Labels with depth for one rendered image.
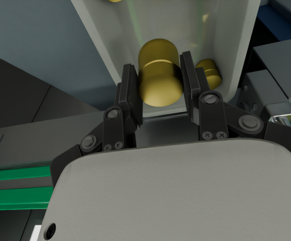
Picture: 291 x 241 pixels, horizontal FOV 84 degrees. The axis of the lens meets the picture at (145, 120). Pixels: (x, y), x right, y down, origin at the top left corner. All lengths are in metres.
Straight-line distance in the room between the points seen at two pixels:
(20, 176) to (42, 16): 0.39
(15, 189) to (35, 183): 0.05
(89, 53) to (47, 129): 0.25
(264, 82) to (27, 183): 0.51
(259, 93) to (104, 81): 0.47
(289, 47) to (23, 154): 0.59
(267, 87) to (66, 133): 0.42
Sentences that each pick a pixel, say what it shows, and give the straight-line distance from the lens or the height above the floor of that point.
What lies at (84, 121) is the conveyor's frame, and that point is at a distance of 0.44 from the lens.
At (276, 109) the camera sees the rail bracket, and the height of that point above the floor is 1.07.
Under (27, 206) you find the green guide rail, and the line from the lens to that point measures 0.56.
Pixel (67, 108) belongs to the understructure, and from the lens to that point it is 0.89.
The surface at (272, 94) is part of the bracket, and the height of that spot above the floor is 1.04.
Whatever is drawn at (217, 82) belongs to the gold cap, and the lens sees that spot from 0.30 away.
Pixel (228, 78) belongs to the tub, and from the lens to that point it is 0.27.
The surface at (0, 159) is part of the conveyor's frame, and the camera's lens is 0.56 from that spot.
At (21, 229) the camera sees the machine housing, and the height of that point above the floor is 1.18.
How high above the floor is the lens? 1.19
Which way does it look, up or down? 36 degrees down
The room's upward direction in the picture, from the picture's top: 179 degrees counter-clockwise
